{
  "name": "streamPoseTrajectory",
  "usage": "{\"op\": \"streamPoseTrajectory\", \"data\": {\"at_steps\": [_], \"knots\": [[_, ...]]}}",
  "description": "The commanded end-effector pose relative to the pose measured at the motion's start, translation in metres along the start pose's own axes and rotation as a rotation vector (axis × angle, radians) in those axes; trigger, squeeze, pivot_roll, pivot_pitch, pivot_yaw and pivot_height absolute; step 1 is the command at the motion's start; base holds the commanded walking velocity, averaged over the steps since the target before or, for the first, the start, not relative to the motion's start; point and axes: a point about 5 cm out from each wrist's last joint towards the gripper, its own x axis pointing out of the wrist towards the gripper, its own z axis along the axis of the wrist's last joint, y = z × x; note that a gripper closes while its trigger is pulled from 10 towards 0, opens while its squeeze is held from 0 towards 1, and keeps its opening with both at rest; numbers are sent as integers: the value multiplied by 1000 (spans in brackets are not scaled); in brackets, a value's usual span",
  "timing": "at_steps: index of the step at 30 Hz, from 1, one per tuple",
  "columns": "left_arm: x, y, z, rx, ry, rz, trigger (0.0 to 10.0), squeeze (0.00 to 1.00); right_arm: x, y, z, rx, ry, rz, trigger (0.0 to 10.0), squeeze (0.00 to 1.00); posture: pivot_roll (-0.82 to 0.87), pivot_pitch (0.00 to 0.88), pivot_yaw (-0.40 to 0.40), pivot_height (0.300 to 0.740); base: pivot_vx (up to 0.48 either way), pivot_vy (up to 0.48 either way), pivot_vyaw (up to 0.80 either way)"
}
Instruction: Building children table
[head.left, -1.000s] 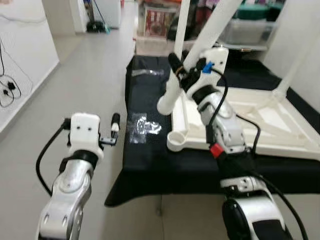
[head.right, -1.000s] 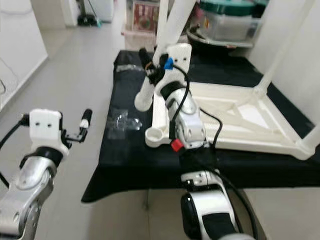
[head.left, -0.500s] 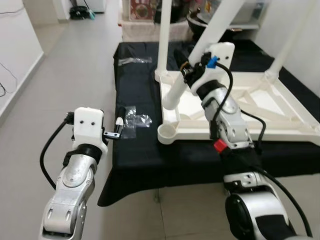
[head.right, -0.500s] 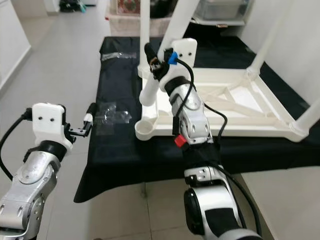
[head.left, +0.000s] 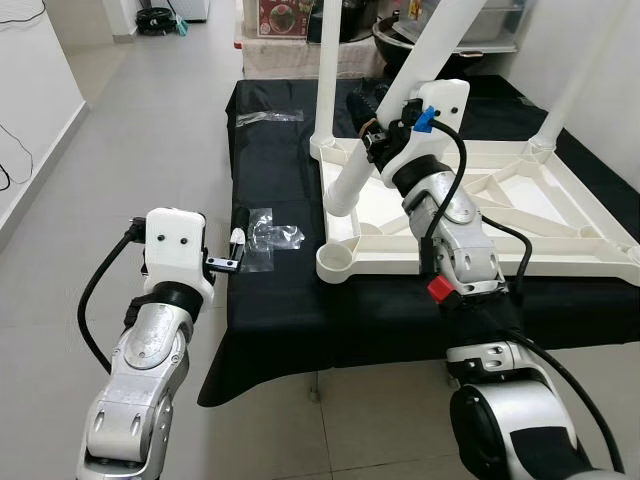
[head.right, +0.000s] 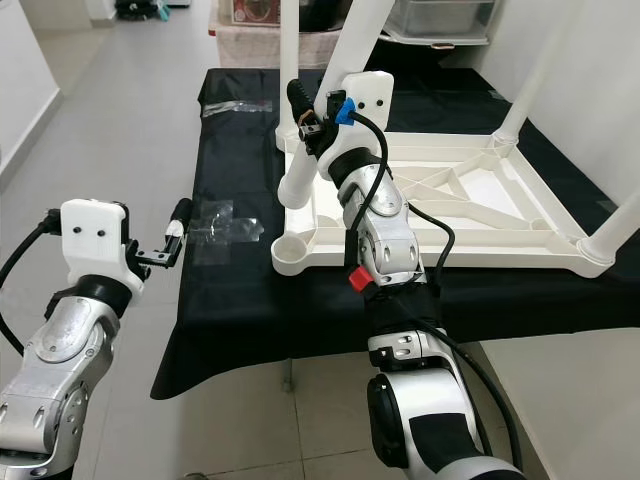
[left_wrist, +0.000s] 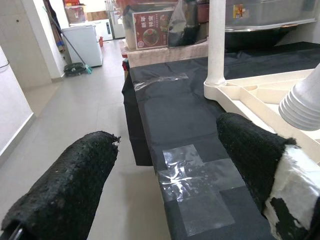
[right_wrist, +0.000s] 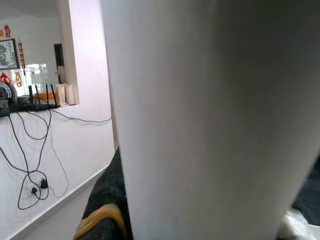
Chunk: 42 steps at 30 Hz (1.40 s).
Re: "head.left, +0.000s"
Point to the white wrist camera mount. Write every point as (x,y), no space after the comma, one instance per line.
(445,100)
(175,240)

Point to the black table cloth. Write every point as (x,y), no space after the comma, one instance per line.
(300,320)

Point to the clear plastic bag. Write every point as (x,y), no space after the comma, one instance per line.
(270,240)

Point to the black wok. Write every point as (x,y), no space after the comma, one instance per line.
(395,45)

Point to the clear plastic wrapper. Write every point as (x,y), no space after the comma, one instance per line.
(270,117)

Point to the white plastic table top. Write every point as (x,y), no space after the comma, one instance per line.
(500,262)

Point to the storage box with orange lid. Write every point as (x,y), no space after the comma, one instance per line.
(285,18)

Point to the beige cloth covered bench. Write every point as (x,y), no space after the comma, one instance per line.
(280,58)

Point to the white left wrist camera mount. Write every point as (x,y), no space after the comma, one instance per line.
(175,240)

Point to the black bag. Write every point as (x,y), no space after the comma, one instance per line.
(358,20)

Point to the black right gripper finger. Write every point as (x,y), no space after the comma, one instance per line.
(368,103)

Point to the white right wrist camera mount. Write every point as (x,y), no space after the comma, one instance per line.
(445,100)

